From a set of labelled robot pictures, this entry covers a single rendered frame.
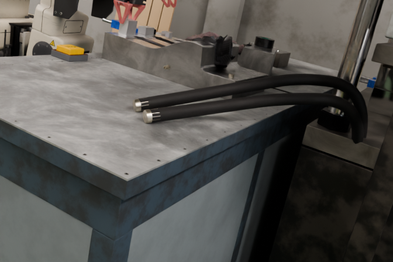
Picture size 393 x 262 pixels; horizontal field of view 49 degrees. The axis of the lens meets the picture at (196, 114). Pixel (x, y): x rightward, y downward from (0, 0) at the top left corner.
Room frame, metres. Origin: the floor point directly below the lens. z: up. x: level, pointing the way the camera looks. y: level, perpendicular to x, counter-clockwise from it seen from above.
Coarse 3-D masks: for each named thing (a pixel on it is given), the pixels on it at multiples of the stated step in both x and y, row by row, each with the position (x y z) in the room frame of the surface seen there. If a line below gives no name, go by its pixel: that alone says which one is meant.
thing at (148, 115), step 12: (252, 96) 0.98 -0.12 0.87; (156, 108) 0.87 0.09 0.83; (168, 108) 0.87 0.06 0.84; (180, 108) 0.88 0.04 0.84; (192, 108) 0.90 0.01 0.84; (204, 108) 0.91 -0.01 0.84; (216, 108) 0.92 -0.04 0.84; (228, 108) 0.94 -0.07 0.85; (240, 108) 0.96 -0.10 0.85; (252, 108) 0.98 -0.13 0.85; (144, 120) 0.86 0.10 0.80; (156, 120) 0.85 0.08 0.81
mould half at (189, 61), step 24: (120, 48) 1.39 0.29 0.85; (144, 48) 1.35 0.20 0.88; (168, 48) 1.31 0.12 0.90; (192, 48) 1.27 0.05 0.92; (144, 72) 1.34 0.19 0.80; (168, 72) 1.30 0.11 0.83; (192, 72) 1.26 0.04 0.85; (216, 72) 1.28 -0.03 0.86; (240, 72) 1.36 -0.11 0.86; (240, 96) 1.25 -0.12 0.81
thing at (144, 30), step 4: (136, 28) 1.58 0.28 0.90; (140, 28) 1.57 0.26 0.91; (144, 28) 1.56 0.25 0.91; (148, 28) 1.56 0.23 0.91; (152, 28) 1.59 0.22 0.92; (136, 32) 1.58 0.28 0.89; (140, 32) 1.56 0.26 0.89; (144, 32) 1.56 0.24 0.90; (148, 32) 1.57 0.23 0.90; (152, 32) 1.59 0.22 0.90
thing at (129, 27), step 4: (104, 20) 1.53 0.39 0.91; (108, 20) 1.52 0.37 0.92; (112, 20) 1.49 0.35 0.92; (116, 20) 1.49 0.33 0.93; (128, 20) 1.46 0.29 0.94; (132, 20) 1.48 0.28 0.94; (112, 24) 1.49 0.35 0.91; (116, 24) 1.48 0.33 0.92; (120, 24) 1.47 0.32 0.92; (124, 24) 1.46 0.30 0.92; (128, 24) 1.46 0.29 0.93; (132, 24) 1.48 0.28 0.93; (136, 24) 1.50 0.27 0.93; (116, 28) 1.48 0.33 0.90; (120, 28) 1.47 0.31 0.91; (124, 28) 1.46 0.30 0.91; (128, 28) 1.46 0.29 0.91; (132, 28) 1.48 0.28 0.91; (120, 32) 1.47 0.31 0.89; (124, 32) 1.46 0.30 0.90; (128, 32) 1.47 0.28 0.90; (132, 32) 1.49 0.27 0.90
